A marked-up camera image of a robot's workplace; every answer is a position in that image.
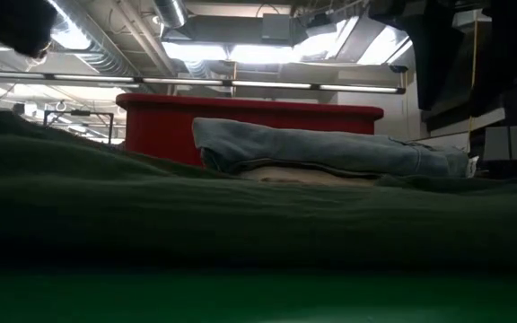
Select beige garment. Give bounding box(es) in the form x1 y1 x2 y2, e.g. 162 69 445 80
239 165 379 188

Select pale blue denim garment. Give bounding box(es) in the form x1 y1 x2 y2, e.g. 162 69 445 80
191 117 471 178

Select dark green garment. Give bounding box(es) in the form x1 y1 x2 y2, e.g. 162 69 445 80
0 102 517 275

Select red plastic laundry bin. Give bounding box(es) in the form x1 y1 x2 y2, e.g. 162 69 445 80
115 92 384 168

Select long light bar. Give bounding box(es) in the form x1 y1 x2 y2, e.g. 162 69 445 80
0 70 407 96

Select grey junction box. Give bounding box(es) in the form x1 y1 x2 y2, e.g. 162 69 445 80
261 13 292 41

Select green table mat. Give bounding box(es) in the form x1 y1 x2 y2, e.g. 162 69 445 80
0 267 517 323

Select white board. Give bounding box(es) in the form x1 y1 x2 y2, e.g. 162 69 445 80
413 131 471 153

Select white paper tag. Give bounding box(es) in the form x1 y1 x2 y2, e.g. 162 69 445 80
466 155 481 179

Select grey storage boxes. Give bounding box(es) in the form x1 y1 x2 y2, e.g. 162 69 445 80
482 124 517 162

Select silver ventilation duct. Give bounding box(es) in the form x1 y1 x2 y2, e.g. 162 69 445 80
153 0 188 29

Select black metal rack frame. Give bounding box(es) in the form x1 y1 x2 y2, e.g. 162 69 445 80
41 109 115 144

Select corrugated silver duct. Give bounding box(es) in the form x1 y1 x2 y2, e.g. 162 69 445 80
47 0 138 77

